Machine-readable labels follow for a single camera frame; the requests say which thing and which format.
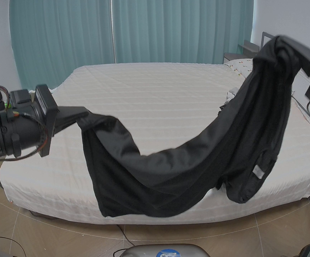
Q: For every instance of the black T-shirt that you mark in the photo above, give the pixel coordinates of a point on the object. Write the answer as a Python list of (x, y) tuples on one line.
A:
[(197, 157)]

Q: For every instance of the blue-green curtain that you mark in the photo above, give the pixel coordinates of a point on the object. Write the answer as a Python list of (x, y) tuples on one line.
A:
[(184, 23), (63, 31)]

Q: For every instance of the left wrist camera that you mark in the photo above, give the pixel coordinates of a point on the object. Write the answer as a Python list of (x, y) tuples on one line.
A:
[(21, 99)]

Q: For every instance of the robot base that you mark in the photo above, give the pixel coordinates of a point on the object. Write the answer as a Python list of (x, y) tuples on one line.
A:
[(165, 250)]

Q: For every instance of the bed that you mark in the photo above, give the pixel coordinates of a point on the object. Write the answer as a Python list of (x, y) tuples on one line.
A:
[(144, 95)]

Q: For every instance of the pile of clothes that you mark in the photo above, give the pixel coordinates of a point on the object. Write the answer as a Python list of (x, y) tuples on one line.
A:
[(231, 95)]

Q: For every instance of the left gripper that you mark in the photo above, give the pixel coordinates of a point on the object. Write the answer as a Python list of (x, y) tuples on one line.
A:
[(26, 132)]

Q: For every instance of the white printed pillow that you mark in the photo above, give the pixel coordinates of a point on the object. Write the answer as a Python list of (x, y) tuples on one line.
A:
[(240, 64)]

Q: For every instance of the grey bedside table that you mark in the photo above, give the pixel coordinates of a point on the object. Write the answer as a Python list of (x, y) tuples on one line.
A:
[(240, 53)]

